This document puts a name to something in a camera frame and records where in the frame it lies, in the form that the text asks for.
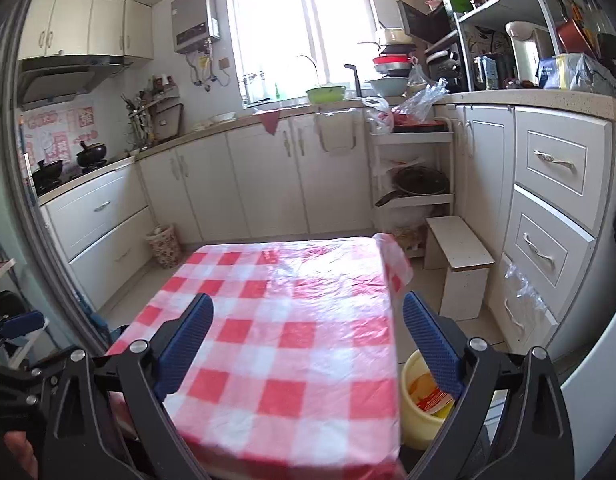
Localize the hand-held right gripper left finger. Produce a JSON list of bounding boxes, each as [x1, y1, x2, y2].
[[40, 292, 215, 480]]

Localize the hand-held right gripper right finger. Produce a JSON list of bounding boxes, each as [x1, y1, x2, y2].
[[402, 291, 575, 480]]

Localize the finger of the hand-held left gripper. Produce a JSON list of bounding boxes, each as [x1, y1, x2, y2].
[[0, 310, 47, 356], [0, 355, 57, 433]]

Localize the red foil lid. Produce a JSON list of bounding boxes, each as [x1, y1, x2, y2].
[[415, 387, 457, 419]]

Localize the pale yellow bucket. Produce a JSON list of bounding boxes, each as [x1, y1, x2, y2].
[[400, 349, 469, 451]]

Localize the person's left hand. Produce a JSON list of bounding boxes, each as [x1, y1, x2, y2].
[[3, 430, 40, 480]]

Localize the floral waste basket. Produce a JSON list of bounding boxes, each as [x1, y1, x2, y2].
[[145, 224, 183, 269]]

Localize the small white stool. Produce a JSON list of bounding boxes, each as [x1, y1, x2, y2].
[[425, 216, 495, 321]]

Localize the red checked plastic tablecloth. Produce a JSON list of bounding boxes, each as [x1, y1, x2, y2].
[[105, 234, 414, 480]]

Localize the white two-drawer cabinet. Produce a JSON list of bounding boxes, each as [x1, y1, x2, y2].
[[40, 162, 157, 312]]

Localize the black frying pan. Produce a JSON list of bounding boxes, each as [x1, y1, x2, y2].
[[375, 167, 450, 207]]

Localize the black cooking pot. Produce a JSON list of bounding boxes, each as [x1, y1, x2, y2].
[[77, 142, 108, 167]]

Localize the white door cabinet run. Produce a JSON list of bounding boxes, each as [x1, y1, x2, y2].
[[135, 102, 375, 242]]

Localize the white three-drawer cabinet run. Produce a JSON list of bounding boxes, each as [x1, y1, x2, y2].
[[435, 102, 616, 357]]

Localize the pink patterned backsplash sticker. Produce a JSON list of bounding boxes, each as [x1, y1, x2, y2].
[[19, 105, 97, 174]]

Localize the white trolley rack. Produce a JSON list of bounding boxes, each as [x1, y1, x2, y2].
[[368, 117, 457, 261]]

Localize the red and white plastic bag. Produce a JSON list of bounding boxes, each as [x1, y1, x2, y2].
[[362, 96, 395, 135]]

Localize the white hanging plastic bag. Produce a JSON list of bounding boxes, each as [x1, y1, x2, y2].
[[315, 110, 360, 154]]

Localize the pink hanging cloth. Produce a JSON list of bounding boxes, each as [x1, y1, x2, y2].
[[258, 109, 282, 136]]

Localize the clear plastic bag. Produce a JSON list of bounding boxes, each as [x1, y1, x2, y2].
[[393, 79, 449, 124]]

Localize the range hood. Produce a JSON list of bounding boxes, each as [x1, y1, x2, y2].
[[18, 55, 135, 109]]

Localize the green basin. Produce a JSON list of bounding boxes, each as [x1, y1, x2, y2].
[[306, 85, 348, 104]]

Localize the black rice cooker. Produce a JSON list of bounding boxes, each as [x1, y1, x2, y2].
[[427, 50, 463, 92]]

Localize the black faucet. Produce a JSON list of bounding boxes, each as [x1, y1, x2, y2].
[[344, 64, 363, 99]]

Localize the glass electric kettle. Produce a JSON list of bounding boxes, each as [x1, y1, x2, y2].
[[475, 55, 504, 91]]

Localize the stack of basins and dishes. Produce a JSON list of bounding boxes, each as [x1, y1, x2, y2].
[[370, 27, 420, 99]]

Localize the white thermos pot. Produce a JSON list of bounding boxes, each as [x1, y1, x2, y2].
[[505, 21, 542, 84]]

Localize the blue and silver bag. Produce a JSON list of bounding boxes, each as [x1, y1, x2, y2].
[[537, 52, 616, 96]]

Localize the black flat appliance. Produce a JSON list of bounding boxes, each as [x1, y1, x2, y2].
[[397, 0, 454, 44]]

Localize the grey water heater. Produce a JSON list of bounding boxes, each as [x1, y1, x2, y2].
[[170, 0, 222, 54]]

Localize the red pot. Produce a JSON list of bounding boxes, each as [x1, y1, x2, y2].
[[557, 20, 589, 56]]

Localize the window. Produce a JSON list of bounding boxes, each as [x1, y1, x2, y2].
[[225, 0, 380, 107]]

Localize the white counter shelf rack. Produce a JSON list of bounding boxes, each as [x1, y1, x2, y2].
[[455, 0, 580, 92]]

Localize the clear bag on drawer handle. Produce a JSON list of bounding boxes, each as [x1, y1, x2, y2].
[[503, 260, 559, 319]]

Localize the grey sliding door frame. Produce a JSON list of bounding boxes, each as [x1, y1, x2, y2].
[[0, 0, 114, 357]]

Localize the wall utensil rack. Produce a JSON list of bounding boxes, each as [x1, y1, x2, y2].
[[120, 75, 185, 154]]

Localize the white wall cabinet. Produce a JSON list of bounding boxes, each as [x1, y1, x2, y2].
[[18, 0, 155, 61]]

